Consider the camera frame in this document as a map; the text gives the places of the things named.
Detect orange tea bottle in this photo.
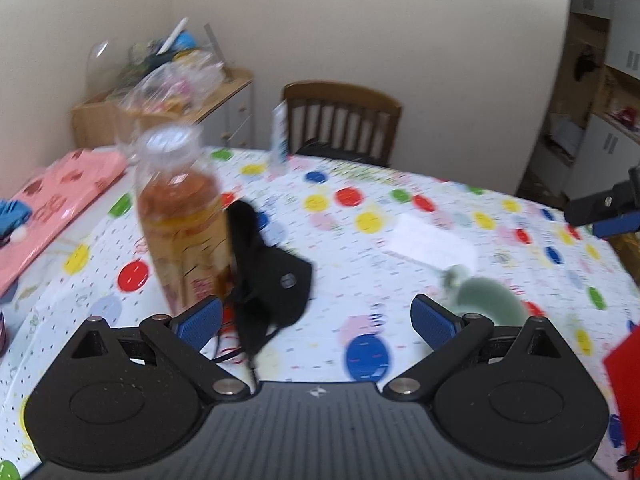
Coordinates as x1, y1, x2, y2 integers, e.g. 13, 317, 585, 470
136, 122, 232, 315

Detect black drawstring pouch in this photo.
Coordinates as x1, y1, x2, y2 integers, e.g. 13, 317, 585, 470
214, 200, 314, 388

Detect pale green ceramic mug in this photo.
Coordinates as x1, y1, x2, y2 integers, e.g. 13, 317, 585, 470
442, 266, 529, 326

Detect brown wooden chair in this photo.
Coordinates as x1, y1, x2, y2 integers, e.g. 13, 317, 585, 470
282, 80, 404, 167

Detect clear bag of snacks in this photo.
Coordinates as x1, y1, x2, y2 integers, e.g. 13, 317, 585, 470
119, 50, 226, 115

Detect white wall cabinets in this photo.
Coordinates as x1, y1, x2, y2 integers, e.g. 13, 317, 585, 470
528, 0, 639, 204

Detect wooden side cabinet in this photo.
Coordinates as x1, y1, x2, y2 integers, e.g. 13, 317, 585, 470
70, 67, 255, 148

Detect red white cardboard box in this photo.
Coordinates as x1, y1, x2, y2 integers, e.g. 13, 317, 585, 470
604, 327, 639, 440

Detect white paper napkin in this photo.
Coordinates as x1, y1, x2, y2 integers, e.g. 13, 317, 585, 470
385, 214, 478, 274

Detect pink folded cloth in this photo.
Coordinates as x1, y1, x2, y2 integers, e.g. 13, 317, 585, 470
1, 150, 127, 292

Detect white tube of cream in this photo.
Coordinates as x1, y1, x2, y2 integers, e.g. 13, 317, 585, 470
270, 101, 288, 174

